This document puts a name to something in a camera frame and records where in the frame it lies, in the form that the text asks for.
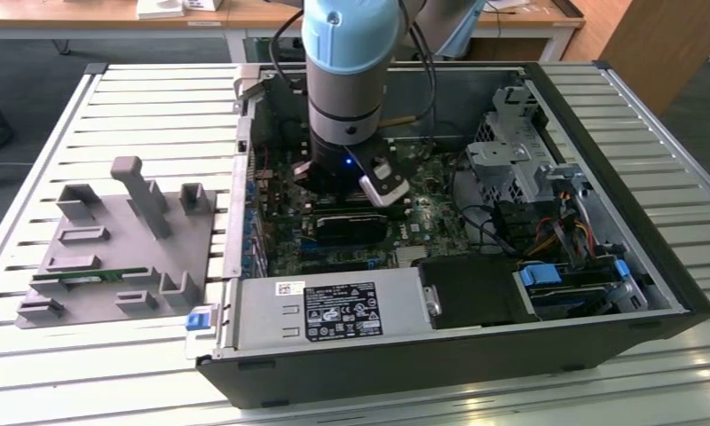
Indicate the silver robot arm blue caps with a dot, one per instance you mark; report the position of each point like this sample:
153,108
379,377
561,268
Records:
342,111

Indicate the RAM slot with white latches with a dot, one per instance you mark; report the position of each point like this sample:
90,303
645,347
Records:
397,215
330,207

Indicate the black graphics card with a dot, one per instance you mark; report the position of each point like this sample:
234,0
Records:
351,228

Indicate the green motherboard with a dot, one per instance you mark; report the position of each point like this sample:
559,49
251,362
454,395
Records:
437,222

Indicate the silver chipset heatsink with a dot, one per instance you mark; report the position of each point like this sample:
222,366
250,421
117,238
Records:
410,256

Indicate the silver perforated drive cage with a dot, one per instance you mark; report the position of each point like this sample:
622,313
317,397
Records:
511,153

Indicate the silver power supply with label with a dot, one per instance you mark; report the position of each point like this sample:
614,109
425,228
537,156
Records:
254,310

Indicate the black plastic shroud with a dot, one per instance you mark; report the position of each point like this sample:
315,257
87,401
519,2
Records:
473,288

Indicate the grey parts rack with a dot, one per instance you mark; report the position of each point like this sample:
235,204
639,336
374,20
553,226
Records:
123,248

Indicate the blue case latch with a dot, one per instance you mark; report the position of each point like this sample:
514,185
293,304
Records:
195,320

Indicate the blue disk carrier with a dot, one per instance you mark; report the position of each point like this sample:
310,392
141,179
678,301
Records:
538,275

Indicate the green RAM stick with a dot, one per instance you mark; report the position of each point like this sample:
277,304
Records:
121,272

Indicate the small white blue box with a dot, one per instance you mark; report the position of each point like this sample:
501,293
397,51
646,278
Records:
203,4

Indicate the black open PC case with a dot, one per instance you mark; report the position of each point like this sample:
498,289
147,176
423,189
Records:
390,377

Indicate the white papers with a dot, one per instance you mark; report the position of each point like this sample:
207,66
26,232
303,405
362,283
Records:
509,4

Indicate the wooden desk with white legs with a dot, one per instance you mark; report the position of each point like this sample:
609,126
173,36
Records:
94,22

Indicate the blue plastic clip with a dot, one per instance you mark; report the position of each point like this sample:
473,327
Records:
622,270

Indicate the wooden cabinet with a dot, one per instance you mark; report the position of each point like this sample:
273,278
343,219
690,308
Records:
657,44

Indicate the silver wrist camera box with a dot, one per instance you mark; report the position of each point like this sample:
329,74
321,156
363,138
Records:
301,171

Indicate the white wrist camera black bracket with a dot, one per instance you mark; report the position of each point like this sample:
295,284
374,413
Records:
383,191

